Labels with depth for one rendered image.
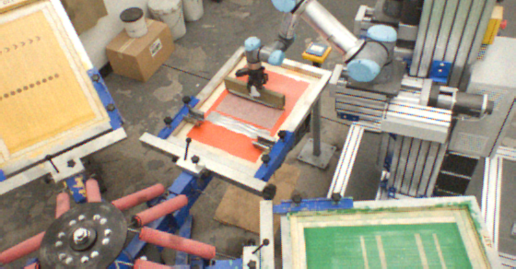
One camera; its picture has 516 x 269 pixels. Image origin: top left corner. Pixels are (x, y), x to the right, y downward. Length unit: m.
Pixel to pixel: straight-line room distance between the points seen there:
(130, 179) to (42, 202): 0.63
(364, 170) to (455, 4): 1.38
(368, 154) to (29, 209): 2.41
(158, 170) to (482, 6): 2.39
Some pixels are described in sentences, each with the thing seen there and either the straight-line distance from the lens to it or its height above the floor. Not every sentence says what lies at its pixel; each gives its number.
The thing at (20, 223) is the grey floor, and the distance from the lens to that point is 3.66.
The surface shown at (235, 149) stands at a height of 0.95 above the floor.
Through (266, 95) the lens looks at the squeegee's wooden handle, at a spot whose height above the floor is 1.03.
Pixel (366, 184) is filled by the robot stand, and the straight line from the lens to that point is 3.00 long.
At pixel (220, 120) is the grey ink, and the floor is 0.96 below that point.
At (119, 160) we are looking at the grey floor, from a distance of 3.66.
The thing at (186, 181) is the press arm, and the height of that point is 1.04.
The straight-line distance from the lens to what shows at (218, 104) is 2.45.
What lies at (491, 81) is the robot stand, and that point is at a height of 1.23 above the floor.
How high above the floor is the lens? 2.66
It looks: 47 degrees down
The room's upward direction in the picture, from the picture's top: 9 degrees counter-clockwise
